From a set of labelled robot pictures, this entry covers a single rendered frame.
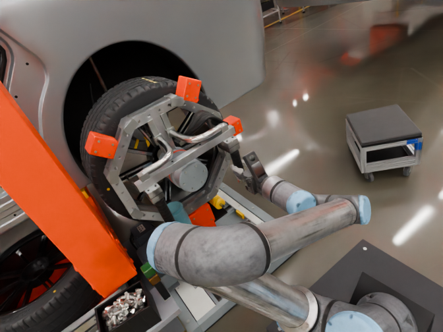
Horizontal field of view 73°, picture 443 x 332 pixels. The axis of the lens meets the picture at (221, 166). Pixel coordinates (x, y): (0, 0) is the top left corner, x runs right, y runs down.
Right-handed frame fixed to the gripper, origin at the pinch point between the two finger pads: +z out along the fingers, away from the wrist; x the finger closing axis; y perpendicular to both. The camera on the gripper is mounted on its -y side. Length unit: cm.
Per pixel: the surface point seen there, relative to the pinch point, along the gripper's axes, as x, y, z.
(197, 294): -37, 75, 18
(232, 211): 11, 68, 46
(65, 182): -56, -23, 13
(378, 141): 100, 50, 3
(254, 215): 23, 76, 39
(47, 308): -94, 34, 32
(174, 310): -50, 38, -8
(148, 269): -50, 17, -2
